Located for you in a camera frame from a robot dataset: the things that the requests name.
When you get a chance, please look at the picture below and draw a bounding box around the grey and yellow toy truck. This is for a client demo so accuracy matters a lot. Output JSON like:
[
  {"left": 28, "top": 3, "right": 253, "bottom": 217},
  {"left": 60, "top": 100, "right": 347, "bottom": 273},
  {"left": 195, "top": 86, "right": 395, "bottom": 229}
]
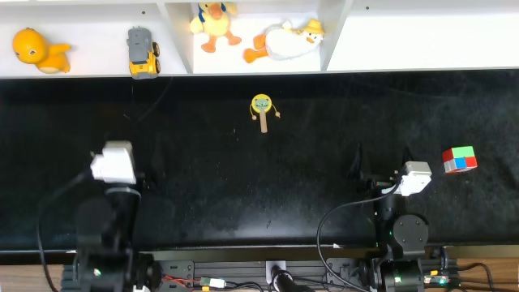
[{"left": 126, "top": 26, "right": 162, "bottom": 80}]

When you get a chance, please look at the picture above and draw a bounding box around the yellow rattle drum toy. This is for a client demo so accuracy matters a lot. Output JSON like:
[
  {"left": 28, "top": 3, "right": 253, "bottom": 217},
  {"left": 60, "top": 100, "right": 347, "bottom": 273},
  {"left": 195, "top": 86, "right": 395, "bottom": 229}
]
[{"left": 249, "top": 93, "right": 281, "bottom": 135}]

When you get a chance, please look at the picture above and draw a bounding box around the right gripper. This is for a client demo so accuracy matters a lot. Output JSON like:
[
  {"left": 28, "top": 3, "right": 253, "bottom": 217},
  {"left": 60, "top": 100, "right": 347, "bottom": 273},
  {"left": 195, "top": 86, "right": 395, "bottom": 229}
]
[{"left": 347, "top": 141, "right": 414, "bottom": 191}]

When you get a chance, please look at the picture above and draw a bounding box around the many-coloured puzzle cube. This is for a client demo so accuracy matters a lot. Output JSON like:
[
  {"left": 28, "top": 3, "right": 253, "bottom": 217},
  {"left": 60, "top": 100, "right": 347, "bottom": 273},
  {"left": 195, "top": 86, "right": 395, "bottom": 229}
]
[{"left": 441, "top": 145, "right": 479, "bottom": 175}]

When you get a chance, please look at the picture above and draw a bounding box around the white shelf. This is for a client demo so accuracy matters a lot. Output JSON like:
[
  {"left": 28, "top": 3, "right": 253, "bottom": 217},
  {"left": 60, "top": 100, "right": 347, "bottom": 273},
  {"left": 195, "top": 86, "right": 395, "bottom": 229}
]
[{"left": 0, "top": 0, "right": 519, "bottom": 79}]

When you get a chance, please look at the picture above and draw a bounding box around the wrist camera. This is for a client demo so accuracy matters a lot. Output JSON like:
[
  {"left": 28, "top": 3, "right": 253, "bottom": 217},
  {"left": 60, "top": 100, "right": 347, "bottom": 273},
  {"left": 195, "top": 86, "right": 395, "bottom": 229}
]
[
  {"left": 89, "top": 140, "right": 138, "bottom": 186},
  {"left": 392, "top": 161, "right": 433, "bottom": 198}
]

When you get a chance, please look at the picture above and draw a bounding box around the yellow plush duck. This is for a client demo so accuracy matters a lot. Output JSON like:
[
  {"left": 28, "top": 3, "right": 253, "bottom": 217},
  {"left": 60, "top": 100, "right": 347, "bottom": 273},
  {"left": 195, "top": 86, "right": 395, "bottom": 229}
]
[{"left": 189, "top": 2, "right": 243, "bottom": 54}]

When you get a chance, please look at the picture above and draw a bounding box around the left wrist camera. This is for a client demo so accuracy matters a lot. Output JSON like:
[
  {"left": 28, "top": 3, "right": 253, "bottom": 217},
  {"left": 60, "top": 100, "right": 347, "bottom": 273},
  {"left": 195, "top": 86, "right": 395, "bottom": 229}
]
[{"left": 89, "top": 140, "right": 138, "bottom": 186}]

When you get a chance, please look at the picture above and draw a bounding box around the white plush duck with hat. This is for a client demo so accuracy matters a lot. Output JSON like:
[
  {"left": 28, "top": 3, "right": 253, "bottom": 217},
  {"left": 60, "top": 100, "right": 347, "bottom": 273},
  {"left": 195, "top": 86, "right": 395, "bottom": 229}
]
[{"left": 242, "top": 18, "right": 326, "bottom": 64}]

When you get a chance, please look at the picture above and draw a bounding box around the mounting rail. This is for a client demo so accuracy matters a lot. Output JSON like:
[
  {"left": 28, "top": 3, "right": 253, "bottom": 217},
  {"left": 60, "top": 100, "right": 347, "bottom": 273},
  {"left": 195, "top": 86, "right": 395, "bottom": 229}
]
[{"left": 60, "top": 245, "right": 519, "bottom": 292}]

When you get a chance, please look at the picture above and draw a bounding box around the black cable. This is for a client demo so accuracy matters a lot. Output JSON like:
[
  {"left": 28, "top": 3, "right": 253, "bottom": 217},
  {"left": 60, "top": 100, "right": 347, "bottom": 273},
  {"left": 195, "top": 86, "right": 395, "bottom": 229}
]
[
  {"left": 35, "top": 168, "right": 93, "bottom": 292},
  {"left": 315, "top": 178, "right": 403, "bottom": 292}
]

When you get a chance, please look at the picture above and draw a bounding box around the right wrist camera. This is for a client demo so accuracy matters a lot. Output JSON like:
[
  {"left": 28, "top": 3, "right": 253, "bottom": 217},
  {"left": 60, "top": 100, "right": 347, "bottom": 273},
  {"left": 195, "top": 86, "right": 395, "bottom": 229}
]
[{"left": 392, "top": 161, "right": 433, "bottom": 198}]

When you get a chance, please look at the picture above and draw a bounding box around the orange rubber duck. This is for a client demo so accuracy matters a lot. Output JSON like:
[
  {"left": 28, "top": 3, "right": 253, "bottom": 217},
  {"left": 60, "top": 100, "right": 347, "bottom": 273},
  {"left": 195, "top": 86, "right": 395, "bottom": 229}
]
[{"left": 11, "top": 27, "right": 72, "bottom": 75}]

